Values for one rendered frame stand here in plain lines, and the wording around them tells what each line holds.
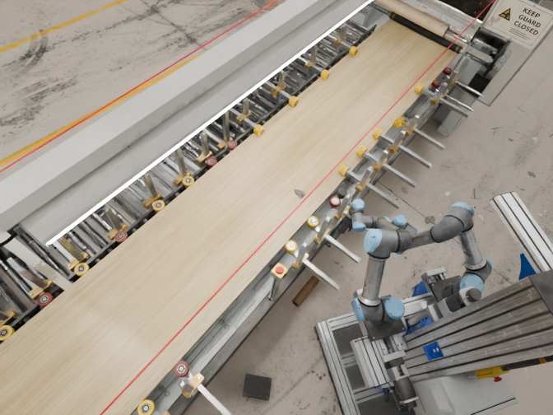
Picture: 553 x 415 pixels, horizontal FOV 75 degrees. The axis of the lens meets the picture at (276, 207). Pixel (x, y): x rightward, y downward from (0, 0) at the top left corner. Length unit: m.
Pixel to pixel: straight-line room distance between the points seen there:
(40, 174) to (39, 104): 4.05
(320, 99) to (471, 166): 2.13
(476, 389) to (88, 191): 1.95
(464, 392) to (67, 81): 4.81
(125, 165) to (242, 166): 1.85
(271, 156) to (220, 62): 1.82
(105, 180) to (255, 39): 0.58
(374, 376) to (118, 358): 1.44
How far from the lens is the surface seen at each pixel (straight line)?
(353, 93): 3.48
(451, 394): 2.16
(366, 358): 2.30
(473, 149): 4.91
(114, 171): 0.98
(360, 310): 2.03
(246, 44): 1.15
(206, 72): 1.05
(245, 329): 2.48
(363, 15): 4.63
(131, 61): 5.19
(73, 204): 0.97
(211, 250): 2.43
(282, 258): 2.72
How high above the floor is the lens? 3.13
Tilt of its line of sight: 60 degrees down
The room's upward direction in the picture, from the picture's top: 10 degrees clockwise
